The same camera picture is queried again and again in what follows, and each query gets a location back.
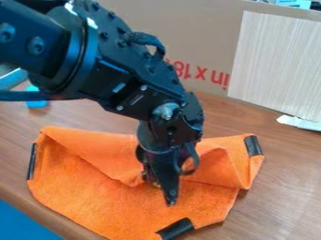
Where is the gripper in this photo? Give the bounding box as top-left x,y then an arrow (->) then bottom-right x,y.
135,91 -> 206,208

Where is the orange cloth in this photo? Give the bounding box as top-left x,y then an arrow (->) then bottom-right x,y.
26,126 -> 267,240

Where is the white paper scrap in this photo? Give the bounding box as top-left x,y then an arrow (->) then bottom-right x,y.
274,113 -> 321,132

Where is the cardboard box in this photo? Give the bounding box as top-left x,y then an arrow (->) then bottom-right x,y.
96,0 -> 321,98

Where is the white board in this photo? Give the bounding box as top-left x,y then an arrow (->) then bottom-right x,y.
226,10 -> 321,124

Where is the blue toy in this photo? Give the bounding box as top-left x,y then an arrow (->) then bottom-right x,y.
23,85 -> 51,109

